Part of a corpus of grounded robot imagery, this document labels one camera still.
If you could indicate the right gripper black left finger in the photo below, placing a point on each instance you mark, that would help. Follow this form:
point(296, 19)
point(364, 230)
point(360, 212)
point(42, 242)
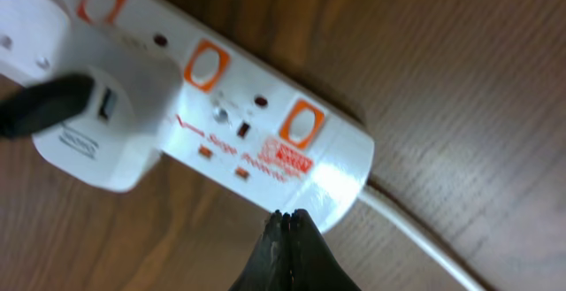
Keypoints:
point(269, 265)

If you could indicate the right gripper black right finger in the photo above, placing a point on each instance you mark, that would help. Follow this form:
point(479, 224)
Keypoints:
point(314, 267)

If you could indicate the white USB charger adapter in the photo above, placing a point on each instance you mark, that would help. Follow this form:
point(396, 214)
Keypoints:
point(114, 141)

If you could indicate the white power strip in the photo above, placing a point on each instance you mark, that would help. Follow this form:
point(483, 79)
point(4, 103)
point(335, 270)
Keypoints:
point(235, 120)

